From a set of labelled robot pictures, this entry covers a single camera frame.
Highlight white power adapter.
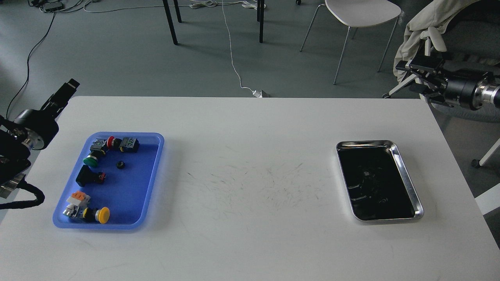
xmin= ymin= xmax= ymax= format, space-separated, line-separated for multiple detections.
xmin=252 ymin=90 xmax=270 ymax=98

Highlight steel metal tray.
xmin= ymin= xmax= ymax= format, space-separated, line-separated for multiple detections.
xmin=336 ymin=139 xmax=424 ymax=223

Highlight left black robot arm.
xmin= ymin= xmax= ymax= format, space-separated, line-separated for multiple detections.
xmin=0 ymin=79 xmax=80 ymax=210

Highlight black selector switch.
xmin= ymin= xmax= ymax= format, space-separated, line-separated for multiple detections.
xmin=75 ymin=164 xmax=107 ymax=187

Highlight black table legs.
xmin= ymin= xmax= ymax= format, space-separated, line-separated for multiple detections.
xmin=163 ymin=0 xmax=266 ymax=45

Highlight blue plastic tray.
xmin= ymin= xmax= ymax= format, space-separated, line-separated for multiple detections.
xmin=52 ymin=132 xmax=164 ymax=231

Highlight white chair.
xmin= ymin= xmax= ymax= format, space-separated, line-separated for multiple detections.
xmin=300 ymin=0 xmax=402 ymax=85

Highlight yellow mushroom push button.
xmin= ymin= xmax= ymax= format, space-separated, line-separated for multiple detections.
xmin=62 ymin=205 xmax=110 ymax=224

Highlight green push button switch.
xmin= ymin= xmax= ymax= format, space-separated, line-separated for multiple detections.
xmin=83 ymin=138 xmax=108 ymax=167

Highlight beige jacket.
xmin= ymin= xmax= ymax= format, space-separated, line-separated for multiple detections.
xmin=393 ymin=0 xmax=476 ymax=67

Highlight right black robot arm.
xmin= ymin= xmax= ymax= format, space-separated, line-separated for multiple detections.
xmin=395 ymin=55 xmax=500 ymax=110

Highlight red emergency stop button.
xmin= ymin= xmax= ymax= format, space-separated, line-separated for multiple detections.
xmin=106 ymin=136 xmax=122 ymax=151

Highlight orange grey contact block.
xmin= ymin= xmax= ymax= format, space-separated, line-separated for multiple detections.
xmin=66 ymin=190 xmax=91 ymax=208

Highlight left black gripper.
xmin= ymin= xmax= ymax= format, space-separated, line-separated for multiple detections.
xmin=14 ymin=79 xmax=80 ymax=151

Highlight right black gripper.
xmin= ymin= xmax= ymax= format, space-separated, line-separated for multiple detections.
xmin=395 ymin=55 xmax=493 ymax=110

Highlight small black gear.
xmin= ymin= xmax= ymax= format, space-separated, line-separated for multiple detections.
xmin=116 ymin=160 xmax=125 ymax=169

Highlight black switch contact block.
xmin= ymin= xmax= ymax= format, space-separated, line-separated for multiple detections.
xmin=118 ymin=137 xmax=140 ymax=153

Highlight white floor cable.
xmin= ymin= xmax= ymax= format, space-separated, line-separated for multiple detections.
xmin=84 ymin=0 xmax=268 ymax=94

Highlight black floor cable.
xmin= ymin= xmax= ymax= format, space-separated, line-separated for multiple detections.
xmin=6 ymin=0 xmax=84 ymax=117

